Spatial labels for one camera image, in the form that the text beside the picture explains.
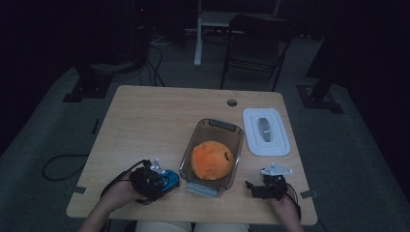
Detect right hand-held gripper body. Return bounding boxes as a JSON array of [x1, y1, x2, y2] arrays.
[[260, 162, 294, 201]]

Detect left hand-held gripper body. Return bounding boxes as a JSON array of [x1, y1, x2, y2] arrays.
[[130, 158, 166, 202]]

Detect blue toy car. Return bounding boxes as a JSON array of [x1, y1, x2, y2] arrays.
[[159, 169, 181, 194]]

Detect white box lid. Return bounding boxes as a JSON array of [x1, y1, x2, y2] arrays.
[[242, 107, 291, 158]]

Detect orange plush toy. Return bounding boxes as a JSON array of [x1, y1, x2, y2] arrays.
[[190, 139, 236, 181]]

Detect clear plastic storage box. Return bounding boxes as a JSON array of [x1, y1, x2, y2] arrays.
[[178, 118, 246, 198]]

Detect person's right hand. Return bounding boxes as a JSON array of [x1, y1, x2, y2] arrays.
[[269, 188, 300, 221]]

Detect person's left hand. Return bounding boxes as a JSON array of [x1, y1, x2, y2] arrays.
[[99, 178, 144, 213]]

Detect small black bar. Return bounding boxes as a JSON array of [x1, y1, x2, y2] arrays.
[[91, 118, 102, 136]]

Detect black stand base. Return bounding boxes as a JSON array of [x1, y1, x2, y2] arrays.
[[62, 63, 114, 103], [296, 82, 345, 115]]

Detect black folding chair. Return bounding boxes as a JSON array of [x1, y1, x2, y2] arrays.
[[220, 14, 296, 93]]

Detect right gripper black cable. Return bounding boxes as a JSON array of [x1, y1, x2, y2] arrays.
[[284, 183, 303, 221]]

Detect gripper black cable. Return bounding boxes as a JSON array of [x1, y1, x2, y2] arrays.
[[284, 183, 303, 221], [100, 159, 152, 198]]

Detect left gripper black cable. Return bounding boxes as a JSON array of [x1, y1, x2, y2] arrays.
[[100, 159, 152, 198]]

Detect black floor cable loop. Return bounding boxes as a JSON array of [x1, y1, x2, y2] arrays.
[[42, 154, 90, 183]]

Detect black floor cables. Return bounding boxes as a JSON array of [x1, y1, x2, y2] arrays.
[[138, 38, 167, 88]]

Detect white desk frame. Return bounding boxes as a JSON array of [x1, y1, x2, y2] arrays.
[[192, 0, 282, 68]]

